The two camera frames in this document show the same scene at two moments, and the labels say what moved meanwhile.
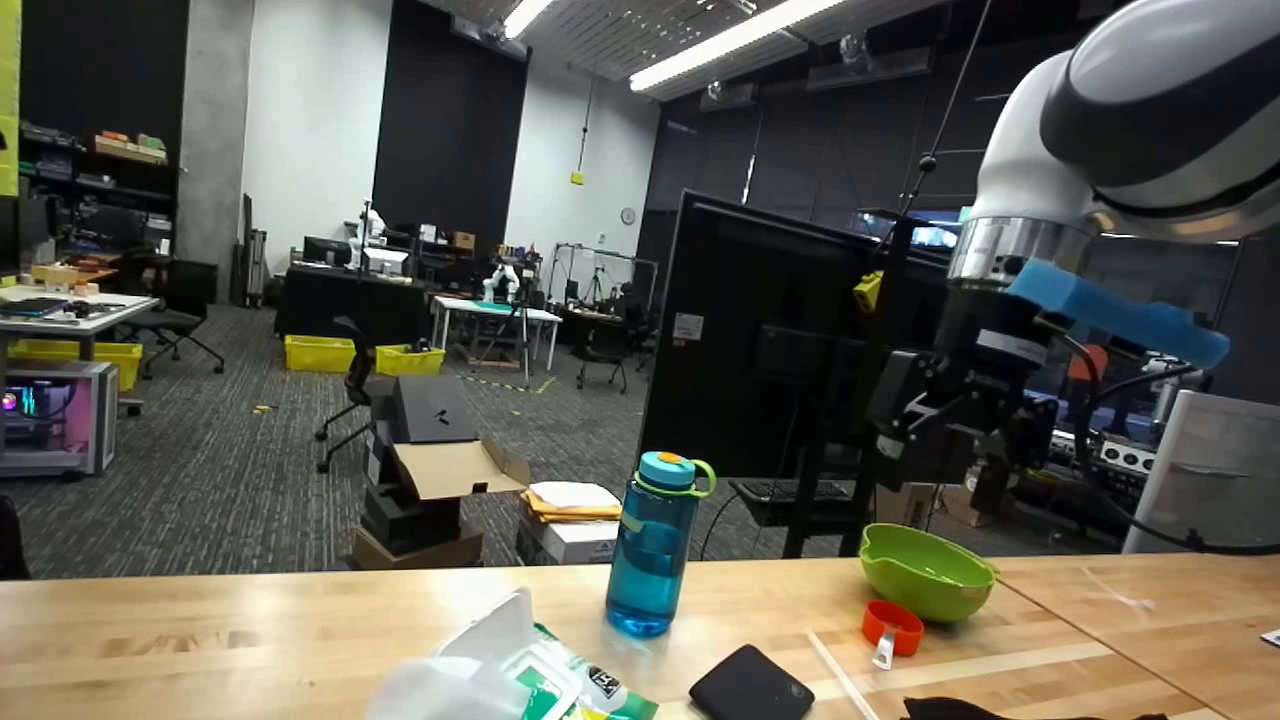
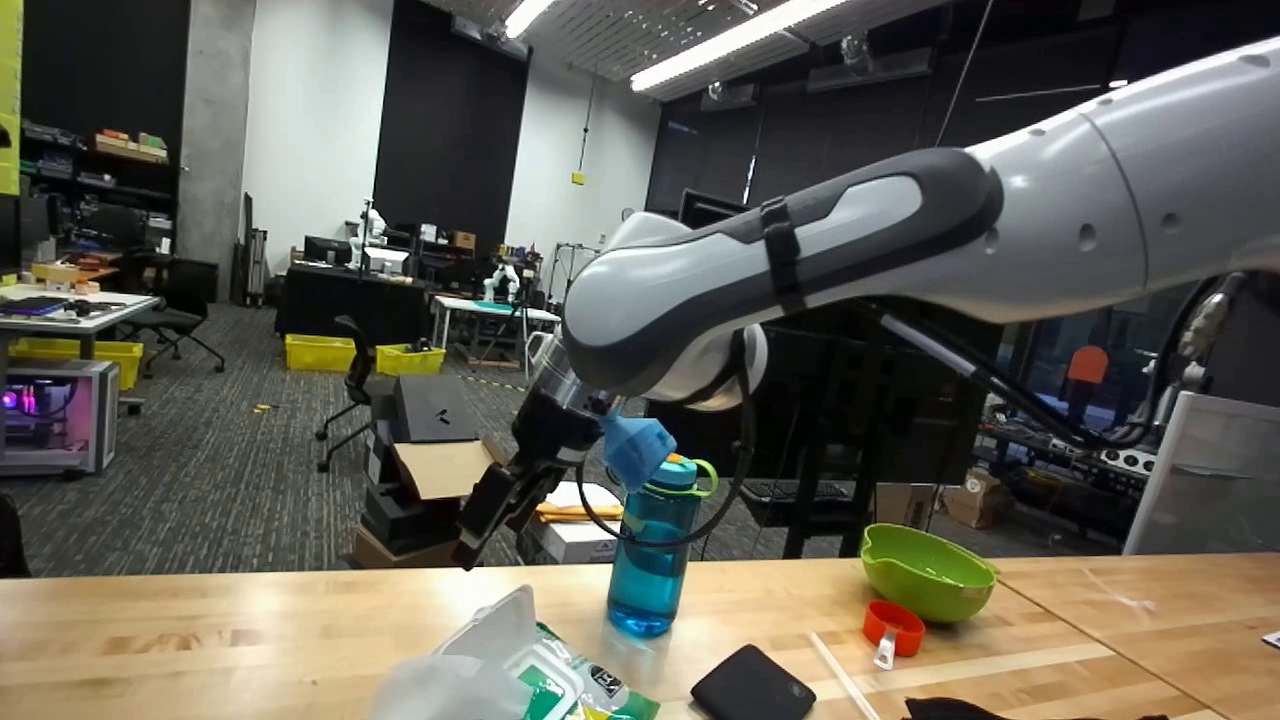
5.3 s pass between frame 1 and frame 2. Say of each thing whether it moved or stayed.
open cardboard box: stayed
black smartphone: stayed
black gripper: moved
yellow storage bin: stayed
